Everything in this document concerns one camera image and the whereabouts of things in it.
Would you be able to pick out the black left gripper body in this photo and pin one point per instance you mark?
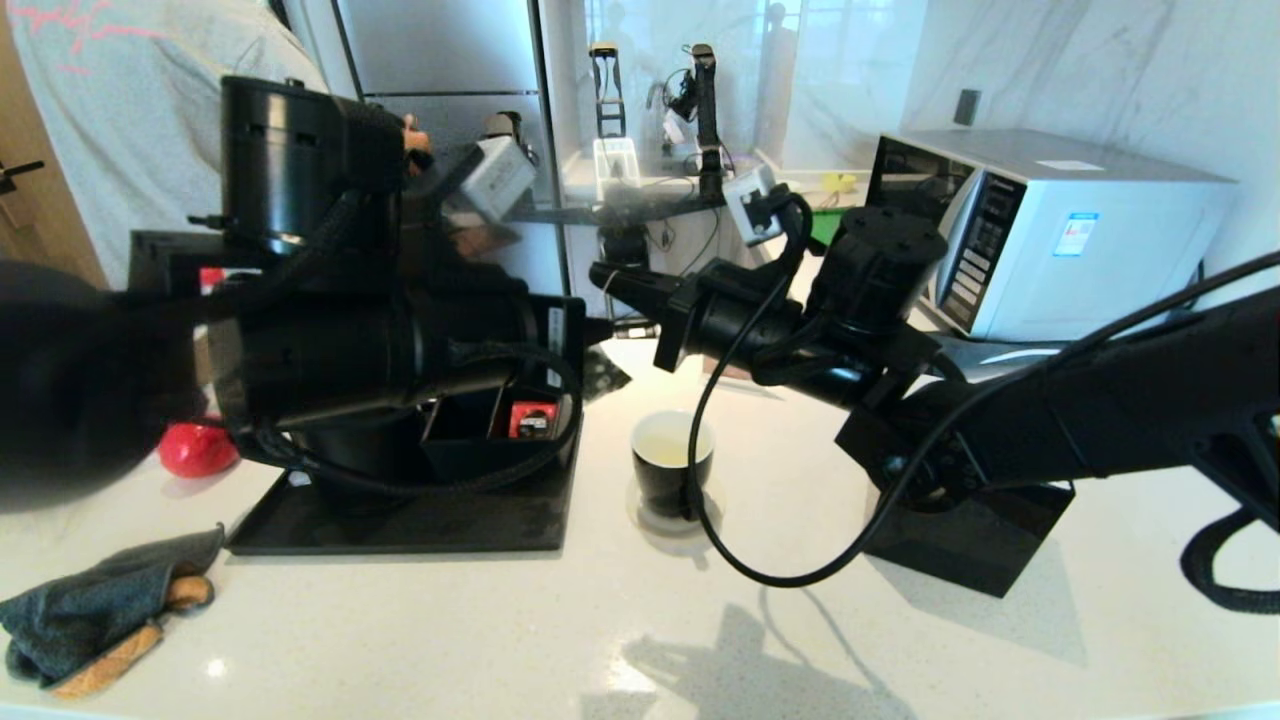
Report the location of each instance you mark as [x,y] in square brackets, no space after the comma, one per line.
[555,345]

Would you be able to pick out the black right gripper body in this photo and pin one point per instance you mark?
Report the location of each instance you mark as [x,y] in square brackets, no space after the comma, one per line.
[740,315]

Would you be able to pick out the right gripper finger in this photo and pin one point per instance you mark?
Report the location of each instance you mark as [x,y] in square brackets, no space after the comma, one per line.
[635,305]
[645,282]

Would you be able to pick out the black electric kettle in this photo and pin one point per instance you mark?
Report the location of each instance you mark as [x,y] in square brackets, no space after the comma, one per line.
[370,455]

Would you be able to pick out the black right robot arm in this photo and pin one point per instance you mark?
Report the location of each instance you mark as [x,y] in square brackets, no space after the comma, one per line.
[1100,410]

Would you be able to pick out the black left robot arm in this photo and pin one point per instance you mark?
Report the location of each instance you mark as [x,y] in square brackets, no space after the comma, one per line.
[330,350]

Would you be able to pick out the red sachet packet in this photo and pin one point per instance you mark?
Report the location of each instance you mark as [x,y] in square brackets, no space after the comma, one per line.
[522,418]

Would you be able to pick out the green mat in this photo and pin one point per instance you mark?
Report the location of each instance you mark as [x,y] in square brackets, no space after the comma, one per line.
[825,228]

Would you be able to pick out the black compartment organizer box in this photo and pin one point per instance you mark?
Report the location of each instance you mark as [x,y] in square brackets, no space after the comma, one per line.
[460,460]

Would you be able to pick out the black mug white inside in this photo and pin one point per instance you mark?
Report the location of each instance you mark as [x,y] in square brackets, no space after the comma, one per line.
[660,485]

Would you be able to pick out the yellow bowl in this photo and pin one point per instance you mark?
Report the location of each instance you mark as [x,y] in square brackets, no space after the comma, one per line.
[840,183]

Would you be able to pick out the round translucent coaster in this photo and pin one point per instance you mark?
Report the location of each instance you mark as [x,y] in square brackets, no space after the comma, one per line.
[637,512]

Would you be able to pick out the dark gray cloth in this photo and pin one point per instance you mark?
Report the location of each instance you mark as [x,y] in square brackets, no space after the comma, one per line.
[960,350]

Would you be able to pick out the black serving tray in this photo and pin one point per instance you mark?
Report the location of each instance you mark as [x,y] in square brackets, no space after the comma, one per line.
[420,525]

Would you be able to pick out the black tissue box white lid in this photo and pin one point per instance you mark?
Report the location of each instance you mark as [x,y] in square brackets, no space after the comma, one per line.
[960,550]

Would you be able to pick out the silver microwave oven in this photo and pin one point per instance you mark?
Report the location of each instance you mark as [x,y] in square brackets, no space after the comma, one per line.
[1100,255]

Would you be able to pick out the red round fruit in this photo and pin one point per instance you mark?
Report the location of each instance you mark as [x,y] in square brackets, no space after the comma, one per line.
[195,450]

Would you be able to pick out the person in gray t-shirt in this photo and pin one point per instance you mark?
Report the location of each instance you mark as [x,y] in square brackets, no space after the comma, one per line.
[130,120]

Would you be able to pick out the dark oven mitt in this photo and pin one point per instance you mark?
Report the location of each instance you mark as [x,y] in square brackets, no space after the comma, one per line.
[90,610]

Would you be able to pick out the brown cork pad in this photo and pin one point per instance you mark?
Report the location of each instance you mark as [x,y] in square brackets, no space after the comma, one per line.
[110,660]

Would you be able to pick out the dark wall socket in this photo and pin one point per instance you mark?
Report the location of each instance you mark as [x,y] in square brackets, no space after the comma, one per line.
[965,108]

